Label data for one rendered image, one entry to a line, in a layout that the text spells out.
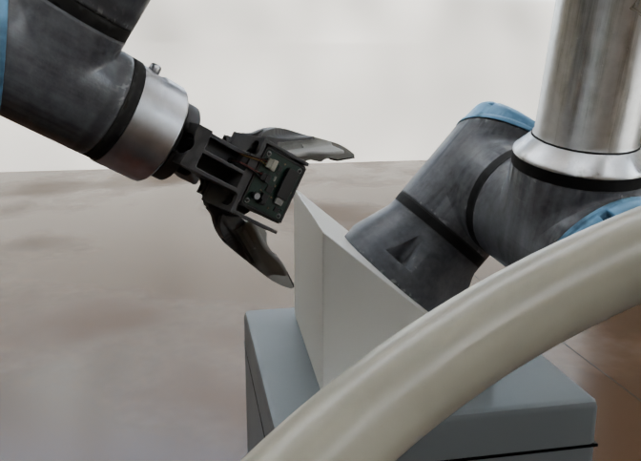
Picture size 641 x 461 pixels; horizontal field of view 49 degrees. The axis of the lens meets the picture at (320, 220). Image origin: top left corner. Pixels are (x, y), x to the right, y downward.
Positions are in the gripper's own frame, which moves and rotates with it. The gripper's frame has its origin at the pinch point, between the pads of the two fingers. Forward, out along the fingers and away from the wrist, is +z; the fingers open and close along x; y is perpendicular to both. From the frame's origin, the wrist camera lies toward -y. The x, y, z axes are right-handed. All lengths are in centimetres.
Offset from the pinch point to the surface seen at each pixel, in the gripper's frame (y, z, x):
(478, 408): 6.4, 27.6, -11.6
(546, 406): 10.0, 34.3, -8.0
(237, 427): -143, 103, -66
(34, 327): -278, 68, -86
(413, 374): 46, -26, -6
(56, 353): -241, 69, -85
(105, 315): -276, 96, -70
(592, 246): 47, -22, 0
